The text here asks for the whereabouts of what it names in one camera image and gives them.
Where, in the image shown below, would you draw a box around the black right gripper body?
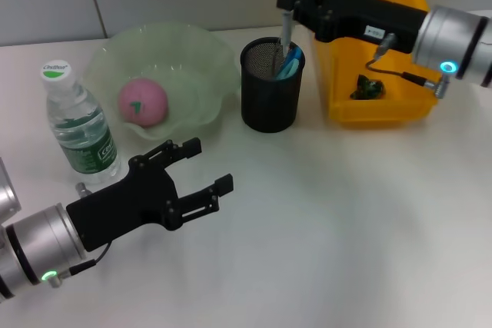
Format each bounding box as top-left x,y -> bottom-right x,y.
298,0 -> 430,55

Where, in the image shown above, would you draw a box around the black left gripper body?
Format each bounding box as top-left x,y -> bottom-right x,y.
65,154 -> 182,253

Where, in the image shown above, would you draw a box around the silver clear pen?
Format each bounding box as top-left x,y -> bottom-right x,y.
278,0 -> 298,56

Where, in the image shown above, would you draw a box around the blue scissors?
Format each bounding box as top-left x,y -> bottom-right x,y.
274,45 -> 304,82

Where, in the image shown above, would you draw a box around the pink peach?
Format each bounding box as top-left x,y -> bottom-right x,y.
118,77 -> 169,128

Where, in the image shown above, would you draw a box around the clear water bottle green label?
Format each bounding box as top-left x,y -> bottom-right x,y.
39,61 -> 122,186

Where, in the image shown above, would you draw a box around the dark green plastic wrapper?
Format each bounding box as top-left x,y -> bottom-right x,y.
349,73 -> 387,101

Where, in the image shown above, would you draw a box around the translucent green fruit bowl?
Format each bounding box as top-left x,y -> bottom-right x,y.
82,22 -> 239,141

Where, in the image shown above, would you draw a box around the black mesh pen holder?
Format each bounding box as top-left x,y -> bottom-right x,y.
240,37 -> 308,134

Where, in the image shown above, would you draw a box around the yellow plastic bin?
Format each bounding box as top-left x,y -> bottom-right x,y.
314,0 -> 441,130

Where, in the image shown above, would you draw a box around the left gripper cable with connectors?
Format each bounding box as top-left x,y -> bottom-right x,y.
48,181 -> 115,290

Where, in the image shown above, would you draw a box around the gripper cable with connectors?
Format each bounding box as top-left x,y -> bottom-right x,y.
48,181 -> 115,290
364,31 -> 451,99

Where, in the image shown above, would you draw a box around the right gripper cable with connectors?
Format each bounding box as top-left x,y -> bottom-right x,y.
364,31 -> 451,99

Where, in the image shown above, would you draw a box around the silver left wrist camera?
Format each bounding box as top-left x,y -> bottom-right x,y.
0,157 -> 23,225

